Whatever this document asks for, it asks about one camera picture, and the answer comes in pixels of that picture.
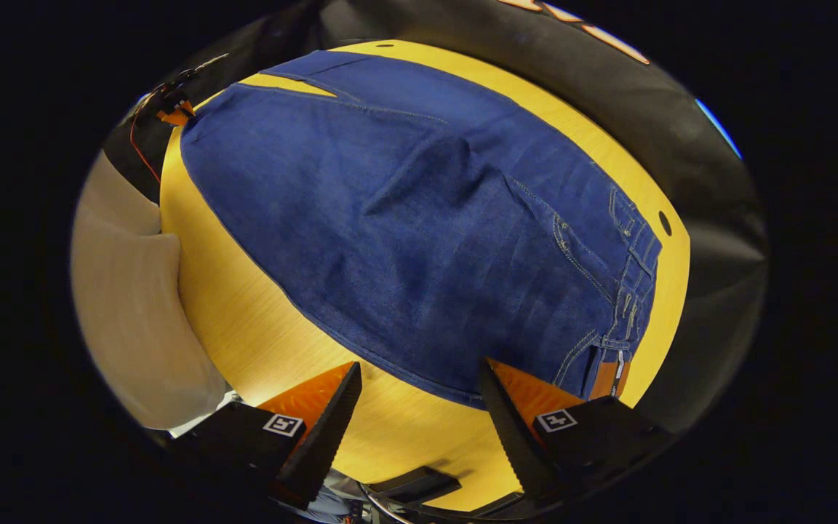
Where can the black backdrop cloth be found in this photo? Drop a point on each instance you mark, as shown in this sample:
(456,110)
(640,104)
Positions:
(681,131)

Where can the blue denim jeans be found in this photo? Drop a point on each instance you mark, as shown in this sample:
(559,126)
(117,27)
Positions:
(404,240)

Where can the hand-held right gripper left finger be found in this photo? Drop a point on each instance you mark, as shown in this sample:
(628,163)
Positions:
(324,444)

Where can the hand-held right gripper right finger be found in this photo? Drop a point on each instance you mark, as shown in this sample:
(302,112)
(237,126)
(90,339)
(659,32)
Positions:
(517,444)

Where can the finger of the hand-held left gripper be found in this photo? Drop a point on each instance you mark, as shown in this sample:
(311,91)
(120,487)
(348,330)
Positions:
(175,115)

